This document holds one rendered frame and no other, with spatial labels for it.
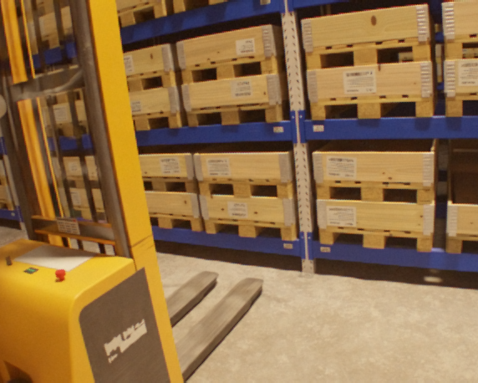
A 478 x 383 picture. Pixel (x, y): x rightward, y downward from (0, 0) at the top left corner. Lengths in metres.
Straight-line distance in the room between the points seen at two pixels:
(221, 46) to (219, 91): 0.34
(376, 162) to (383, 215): 0.37
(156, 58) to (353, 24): 1.58
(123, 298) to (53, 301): 0.27
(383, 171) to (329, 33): 0.96
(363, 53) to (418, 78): 0.37
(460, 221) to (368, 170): 0.69
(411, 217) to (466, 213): 0.36
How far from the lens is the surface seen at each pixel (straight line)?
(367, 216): 2.85
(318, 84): 2.77
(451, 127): 2.68
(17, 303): 1.68
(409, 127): 2.69
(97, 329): 1.52
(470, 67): 2.64
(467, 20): 2.66
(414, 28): 2.66
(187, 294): 2.92
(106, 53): 1.58
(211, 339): 2.42
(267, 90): 2.89
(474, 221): 2.82
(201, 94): 3.17
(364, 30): 2.70
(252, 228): 3.20
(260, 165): 2.99
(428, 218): 2.80
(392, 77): 2.66
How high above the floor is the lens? 1.50
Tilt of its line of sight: 16 degrees down
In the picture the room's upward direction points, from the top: 7 degrees counter-clockwise
